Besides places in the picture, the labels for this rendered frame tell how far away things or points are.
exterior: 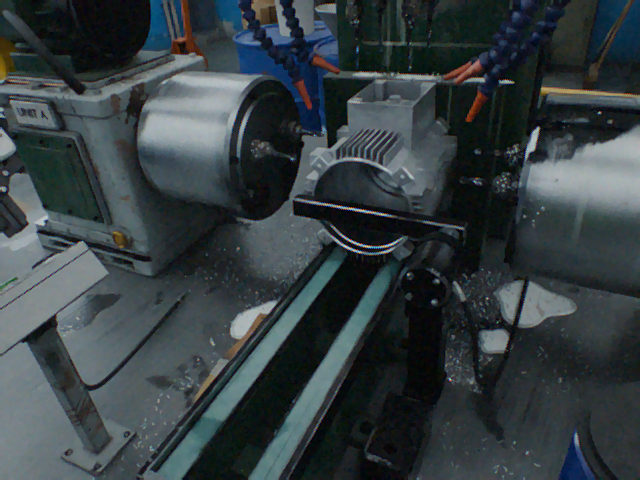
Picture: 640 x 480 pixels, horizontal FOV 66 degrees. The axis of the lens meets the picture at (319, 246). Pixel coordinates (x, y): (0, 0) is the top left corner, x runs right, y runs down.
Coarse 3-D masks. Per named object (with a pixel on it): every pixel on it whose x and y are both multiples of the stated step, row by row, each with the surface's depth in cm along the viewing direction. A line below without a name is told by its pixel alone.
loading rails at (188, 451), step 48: (336, 288) 77; (384, 288) 72; (288, 336) 65; (336, 336) 74; (384, 336) 70; (240, 384) 59; (288, 384) 68; (336, 384) 56; (192, 432) 53; (240, 432) 58; (288, 432) 53; (336, 432) 58
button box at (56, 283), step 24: (48, 264) 53; (72, 264) 55; (96, 264) 57; (24, 288) 51; (48, 288) 53; (72, 288) 54; (0, 312) 49; (24, 312) 50; (48, 312) 52; (0, 336) 48; (24, 336) 50
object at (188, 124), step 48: (192, 96) 79; (240, 96) 76; (288, 96) 87; (144, 144) 84; (192, 144) 78; (240, 144) 77; (288, 144) 91; (192, 192) 83; (240, 192) 80; (288, 192) 95
